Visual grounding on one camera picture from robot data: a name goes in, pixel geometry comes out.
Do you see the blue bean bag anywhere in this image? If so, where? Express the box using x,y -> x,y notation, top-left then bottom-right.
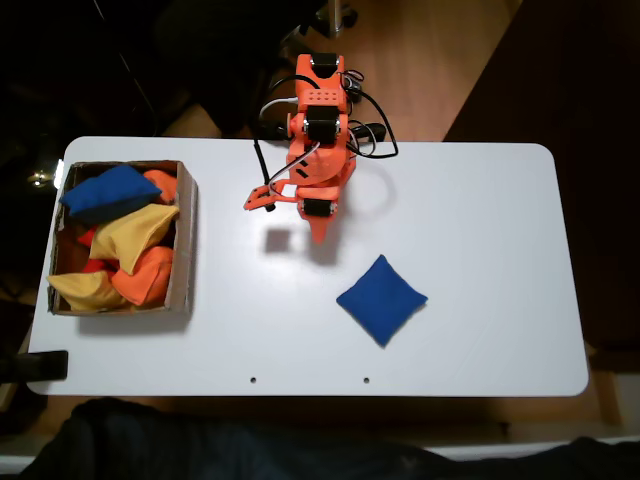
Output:
335,253 -> 429,349
58,164 -> 164,224

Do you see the cardboard box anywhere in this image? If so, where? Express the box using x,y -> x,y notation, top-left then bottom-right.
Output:
47,159 -> 200,317

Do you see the small orange bean bag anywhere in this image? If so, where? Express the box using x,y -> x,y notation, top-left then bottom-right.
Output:
143,169 -> 180,205

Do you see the large orange bean bag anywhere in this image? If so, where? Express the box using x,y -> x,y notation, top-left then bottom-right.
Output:
110,245 -> 175,307

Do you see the large yellow bean bag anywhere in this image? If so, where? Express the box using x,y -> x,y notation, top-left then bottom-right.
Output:
89,203 -> 180,276

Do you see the red bean bag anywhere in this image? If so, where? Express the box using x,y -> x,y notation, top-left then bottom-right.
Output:
77,224 -> 119,275

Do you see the flat yellow bean bag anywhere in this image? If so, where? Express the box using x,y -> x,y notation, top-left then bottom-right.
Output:
47,269 -> 130,313

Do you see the metal office chair base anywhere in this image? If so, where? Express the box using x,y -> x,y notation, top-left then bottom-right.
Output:
279,0 -> 359,56

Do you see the person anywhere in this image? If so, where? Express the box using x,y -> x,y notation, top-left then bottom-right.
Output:
19,397 -> 640,480

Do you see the black camera cable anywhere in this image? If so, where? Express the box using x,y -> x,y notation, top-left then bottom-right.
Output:
252,139 -> 276,201

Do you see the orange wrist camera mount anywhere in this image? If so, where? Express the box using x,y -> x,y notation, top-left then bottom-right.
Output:
243,180 -> 300,214

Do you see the white usb cable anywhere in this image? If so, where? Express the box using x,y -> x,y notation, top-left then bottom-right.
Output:
259,96 -> 301,124

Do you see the black looped power cable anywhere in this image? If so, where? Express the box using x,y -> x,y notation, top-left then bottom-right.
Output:
349,89 -> 400,160

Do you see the black table edge bracket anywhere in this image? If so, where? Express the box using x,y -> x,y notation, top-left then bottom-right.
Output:
0,349 -> 69,384

